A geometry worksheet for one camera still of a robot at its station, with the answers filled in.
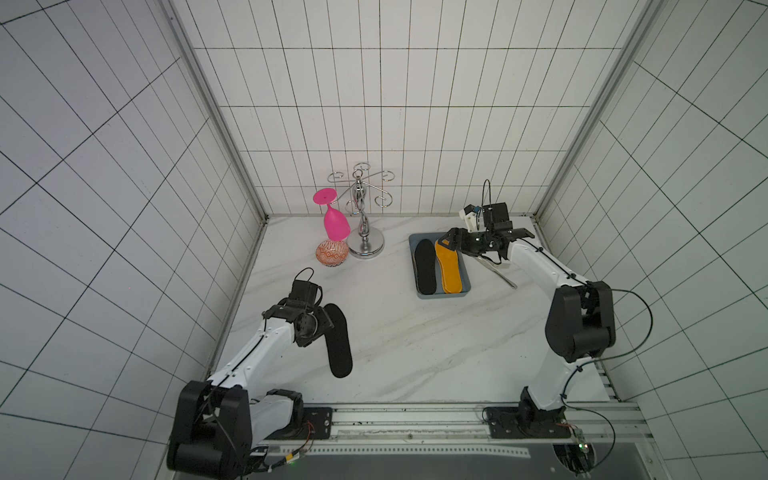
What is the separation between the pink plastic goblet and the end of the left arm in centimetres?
28

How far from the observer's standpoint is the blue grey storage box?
986 millimetres

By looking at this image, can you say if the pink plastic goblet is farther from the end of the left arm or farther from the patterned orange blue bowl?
the end of the left arm

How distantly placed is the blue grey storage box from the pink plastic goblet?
26cm

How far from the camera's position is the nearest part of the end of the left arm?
24.2 inches

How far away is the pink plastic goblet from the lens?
0.89 metres

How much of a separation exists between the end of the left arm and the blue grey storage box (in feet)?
1.17
